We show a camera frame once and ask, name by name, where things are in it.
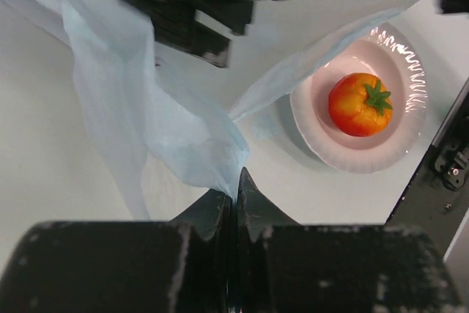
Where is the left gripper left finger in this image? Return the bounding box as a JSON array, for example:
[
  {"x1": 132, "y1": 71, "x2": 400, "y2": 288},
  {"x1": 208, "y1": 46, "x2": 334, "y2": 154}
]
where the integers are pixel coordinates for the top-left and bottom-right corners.
[{"x1": 1, "y1": 190, "x2": 232, "y2": 312}]

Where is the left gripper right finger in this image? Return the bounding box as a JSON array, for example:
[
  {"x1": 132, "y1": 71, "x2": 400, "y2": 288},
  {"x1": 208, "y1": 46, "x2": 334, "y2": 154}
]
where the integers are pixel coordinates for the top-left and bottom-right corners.
[{"x1": 236, "y1": 170, "x2": 466, "y2": 312}]

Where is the light blue plastic bag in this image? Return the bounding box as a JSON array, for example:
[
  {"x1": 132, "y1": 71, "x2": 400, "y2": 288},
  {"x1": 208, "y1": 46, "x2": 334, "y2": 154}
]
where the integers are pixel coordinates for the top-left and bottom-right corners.
[{"x1": 1, "y1": 0, "x2": 420, "y2": 219}]

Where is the orange fake tomato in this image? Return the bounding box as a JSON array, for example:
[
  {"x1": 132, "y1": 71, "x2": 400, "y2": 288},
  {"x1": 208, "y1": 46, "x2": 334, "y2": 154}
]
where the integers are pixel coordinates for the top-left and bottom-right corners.
[{"x1": 328, "y1": 73, "x2": 394, "y2": 137}]

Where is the white paper plate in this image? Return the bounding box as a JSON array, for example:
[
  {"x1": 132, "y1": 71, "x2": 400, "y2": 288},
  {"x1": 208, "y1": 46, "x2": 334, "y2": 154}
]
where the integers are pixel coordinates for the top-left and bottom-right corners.
[{"x1": 289, "y1": 23, "x2": 428, "y2": 174}]

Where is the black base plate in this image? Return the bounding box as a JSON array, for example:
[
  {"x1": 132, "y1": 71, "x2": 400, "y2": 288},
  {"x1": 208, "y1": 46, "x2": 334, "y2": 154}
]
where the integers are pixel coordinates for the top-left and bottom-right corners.
[{"x1": 386, "y1": 84, "x2": 468, "y2": 259}]

